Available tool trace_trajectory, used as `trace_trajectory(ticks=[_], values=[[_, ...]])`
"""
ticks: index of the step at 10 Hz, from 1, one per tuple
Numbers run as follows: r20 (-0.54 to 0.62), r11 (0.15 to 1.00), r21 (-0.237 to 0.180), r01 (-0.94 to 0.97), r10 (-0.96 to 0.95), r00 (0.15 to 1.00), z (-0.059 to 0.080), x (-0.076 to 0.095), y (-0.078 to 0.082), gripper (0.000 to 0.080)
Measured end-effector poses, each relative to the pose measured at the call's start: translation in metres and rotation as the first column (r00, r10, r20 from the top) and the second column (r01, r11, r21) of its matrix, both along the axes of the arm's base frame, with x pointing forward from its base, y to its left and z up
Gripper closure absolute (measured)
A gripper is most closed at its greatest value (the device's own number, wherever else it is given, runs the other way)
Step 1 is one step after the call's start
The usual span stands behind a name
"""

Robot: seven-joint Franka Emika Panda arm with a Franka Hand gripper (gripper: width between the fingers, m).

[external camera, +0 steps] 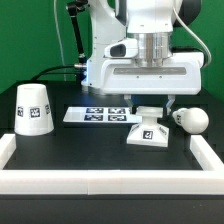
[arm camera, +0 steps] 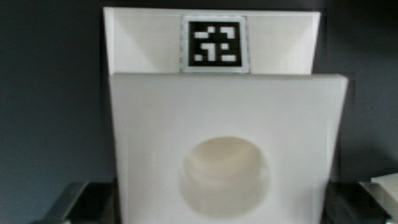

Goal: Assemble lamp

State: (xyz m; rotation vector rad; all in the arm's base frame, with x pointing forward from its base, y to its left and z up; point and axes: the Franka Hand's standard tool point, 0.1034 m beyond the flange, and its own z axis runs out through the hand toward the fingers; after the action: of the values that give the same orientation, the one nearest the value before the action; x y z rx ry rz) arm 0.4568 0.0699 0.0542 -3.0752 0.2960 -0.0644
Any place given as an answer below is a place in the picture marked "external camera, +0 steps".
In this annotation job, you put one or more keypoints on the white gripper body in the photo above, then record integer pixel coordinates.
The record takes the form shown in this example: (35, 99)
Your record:
(178, 75)

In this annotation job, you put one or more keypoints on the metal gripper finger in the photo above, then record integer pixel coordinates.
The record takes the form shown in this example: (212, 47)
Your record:
(130, 104)
(170, 102)

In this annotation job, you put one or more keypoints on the white lamp bulb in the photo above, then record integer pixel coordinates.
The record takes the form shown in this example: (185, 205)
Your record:
(192, 120)

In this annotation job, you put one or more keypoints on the white lamp base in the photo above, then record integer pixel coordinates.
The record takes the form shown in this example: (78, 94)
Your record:
(148, 132)

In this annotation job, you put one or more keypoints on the white lamp shade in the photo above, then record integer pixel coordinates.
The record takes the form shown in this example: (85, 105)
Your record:
(33, 113)

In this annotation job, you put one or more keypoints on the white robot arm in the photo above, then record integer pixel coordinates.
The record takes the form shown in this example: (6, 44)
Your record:
(150, 22)

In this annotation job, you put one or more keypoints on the white marker tag plate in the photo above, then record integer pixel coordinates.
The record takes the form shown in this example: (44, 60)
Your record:
(100, 115)

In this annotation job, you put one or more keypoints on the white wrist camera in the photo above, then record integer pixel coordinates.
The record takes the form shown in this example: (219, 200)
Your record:
(126, 48)

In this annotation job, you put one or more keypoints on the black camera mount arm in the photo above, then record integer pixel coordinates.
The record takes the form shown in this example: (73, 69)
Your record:
(74, 8)

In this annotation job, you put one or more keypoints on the white U-shaped frame wall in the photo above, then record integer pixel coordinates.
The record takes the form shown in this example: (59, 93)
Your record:
(209, 180)

